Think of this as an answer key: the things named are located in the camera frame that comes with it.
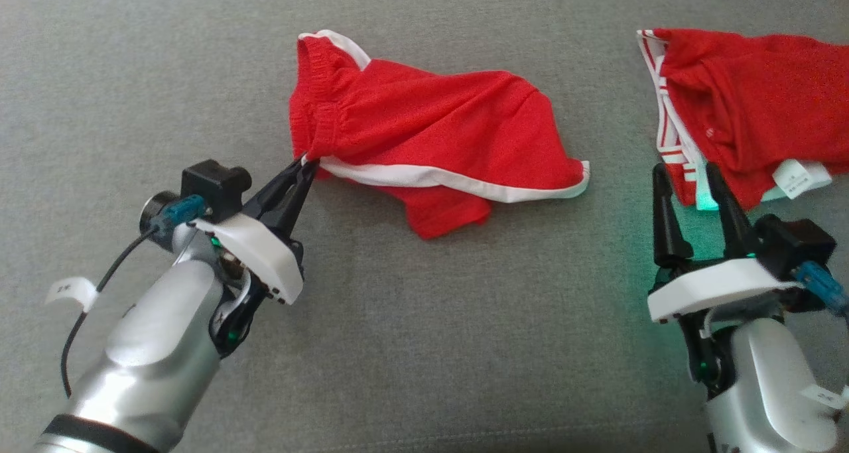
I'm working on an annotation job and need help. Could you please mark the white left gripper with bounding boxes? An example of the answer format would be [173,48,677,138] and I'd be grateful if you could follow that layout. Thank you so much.
[192,156,320,306]

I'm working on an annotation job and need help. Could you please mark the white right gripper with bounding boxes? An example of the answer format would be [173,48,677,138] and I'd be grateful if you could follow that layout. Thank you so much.
[647,162,805,325]

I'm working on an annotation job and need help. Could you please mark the red white jersey shirt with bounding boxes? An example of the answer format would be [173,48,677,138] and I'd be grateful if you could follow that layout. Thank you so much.
[637,27,849,212]

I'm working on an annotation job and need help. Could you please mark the red shorts with white trim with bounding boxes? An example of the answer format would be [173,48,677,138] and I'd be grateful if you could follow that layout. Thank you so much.
[289,30,591,240]

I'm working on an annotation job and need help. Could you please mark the blue left camera connector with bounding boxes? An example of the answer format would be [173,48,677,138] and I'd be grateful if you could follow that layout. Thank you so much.
[149,194,208,232]

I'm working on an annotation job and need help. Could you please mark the blue camera connector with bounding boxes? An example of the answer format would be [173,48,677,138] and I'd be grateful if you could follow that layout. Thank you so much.
[793,262,849,318]
[149,194,208,232]

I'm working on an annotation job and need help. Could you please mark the blue right camera connector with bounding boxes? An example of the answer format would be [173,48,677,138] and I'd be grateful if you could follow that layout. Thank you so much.
[793,262,849,318]

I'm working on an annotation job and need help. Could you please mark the white right cable tag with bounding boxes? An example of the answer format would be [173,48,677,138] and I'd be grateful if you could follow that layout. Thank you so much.
[799,383,849,411]

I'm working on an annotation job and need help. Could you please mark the white cable tag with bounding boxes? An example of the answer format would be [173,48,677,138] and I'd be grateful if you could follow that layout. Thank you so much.
[45,277,99,313]
[799,383,849,411]

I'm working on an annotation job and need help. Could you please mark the white left cable tag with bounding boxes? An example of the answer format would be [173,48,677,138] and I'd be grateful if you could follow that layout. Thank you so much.
[45,277,99,313]

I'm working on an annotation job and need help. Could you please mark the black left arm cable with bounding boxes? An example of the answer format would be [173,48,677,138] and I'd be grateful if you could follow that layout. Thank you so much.
[61,226,161,399]

